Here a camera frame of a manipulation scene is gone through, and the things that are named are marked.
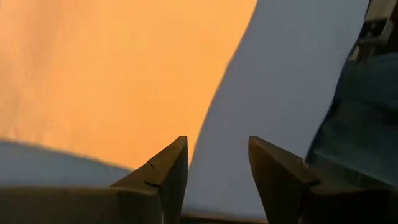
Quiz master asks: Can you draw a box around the yellow waffle towel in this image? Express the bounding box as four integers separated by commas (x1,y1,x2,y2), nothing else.
0,0,258,170

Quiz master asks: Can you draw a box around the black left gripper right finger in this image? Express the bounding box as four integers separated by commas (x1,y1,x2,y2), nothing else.
248,136,398,224

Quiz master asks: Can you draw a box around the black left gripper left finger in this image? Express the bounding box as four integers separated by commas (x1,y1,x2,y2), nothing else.
0,136,189,224

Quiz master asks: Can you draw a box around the person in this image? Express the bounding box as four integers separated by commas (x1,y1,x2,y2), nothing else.
305,51,398,189

